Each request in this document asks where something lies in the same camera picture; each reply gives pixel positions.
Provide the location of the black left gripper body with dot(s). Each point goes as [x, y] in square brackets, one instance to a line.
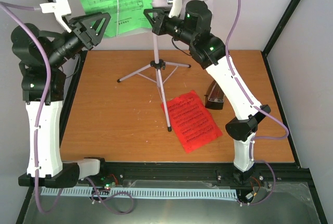
[88, 40]

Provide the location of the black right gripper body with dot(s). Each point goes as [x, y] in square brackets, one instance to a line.
[164, 30]

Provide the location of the black metronome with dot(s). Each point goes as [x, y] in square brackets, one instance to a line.
[214, 98]

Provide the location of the red music sheet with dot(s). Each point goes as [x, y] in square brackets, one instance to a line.
[192, 123]

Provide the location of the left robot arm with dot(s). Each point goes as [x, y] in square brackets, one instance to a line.
[41, 55]

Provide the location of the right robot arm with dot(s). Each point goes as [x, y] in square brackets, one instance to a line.
[211, 54]

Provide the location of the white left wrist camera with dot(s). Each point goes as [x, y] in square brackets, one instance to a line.
[59, 8]

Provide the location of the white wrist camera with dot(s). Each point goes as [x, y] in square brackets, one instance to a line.
[175, 4]
[59, 8]

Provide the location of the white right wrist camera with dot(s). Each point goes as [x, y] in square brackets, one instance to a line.
[175, 4]

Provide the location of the black aluminium frame rail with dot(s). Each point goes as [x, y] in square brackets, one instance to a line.
[220, 174]

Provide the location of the light blue cable duct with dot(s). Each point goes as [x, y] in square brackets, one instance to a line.
[149, 193]

